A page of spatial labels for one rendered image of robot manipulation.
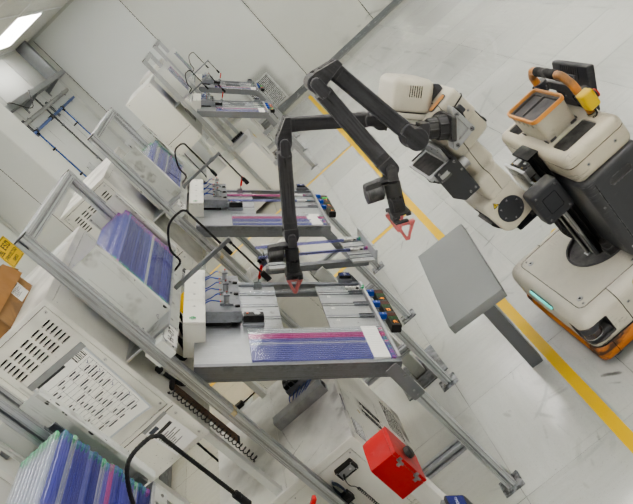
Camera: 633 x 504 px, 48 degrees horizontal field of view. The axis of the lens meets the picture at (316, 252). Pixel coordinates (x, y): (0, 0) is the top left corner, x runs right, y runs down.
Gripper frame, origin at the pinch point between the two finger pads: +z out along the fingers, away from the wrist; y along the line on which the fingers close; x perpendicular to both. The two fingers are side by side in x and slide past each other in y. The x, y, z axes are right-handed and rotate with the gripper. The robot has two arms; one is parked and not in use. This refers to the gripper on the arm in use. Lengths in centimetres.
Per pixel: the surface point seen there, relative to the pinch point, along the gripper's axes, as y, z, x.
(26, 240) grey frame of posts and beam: 64, -56, -83
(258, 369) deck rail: 60, 0, -20
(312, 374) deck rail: 60, 4, -2
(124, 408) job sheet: 60, 7, -66
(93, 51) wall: -750, -42, -172
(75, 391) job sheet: 60, -2, -80
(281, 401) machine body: 7.4, 47.8, -10.3
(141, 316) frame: 49, -20, -57
